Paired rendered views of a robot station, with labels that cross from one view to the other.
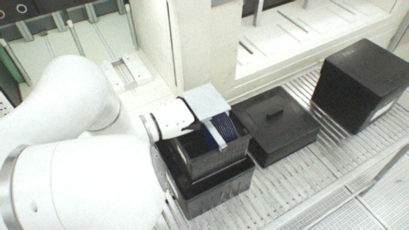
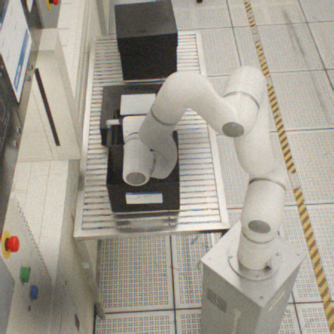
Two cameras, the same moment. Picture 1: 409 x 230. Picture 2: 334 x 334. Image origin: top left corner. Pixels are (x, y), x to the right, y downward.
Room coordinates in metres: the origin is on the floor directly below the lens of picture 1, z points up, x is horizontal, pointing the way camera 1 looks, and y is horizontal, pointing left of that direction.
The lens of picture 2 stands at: (-0.16, 1.09, 2.37)
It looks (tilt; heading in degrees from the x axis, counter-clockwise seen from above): 50 degrees down; 300
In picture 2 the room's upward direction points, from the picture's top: 3 degrees counter-clockwise
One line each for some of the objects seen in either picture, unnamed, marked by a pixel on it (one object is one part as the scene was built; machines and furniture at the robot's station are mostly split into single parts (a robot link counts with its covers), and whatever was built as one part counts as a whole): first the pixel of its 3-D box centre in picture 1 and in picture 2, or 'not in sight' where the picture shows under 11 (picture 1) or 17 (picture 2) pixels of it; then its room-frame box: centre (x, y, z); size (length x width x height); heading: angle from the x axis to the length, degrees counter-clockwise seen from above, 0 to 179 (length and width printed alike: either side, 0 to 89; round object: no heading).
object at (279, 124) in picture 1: (272, 121); (133, 110); (0.79, -0.29, 0.83); 0.29 x 0.29 x 0.13; 29
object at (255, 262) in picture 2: not in sight; (256, 243); (0.04, 0.14, 0.85); 0.19 x 0.19 x 0.18
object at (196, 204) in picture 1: (202, 164); (145, 171); (0.56, 0.01, 0.85); 0.28 x 0.28 x 0.17; 29
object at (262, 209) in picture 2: not in sight; (261, 215); (0.04, 0.17, 1.07); 0.19 x 0.12 x 0.24; 102
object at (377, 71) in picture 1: (360, 85); (146, 40); (0.95, -0.70, 0.89); 0.29 x 0.29 x 0.25; 34
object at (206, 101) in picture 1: (204, 134); (141, 136); (0.56, 0.01, 1.04); 0.24 x 0.20 x 0.32; 28
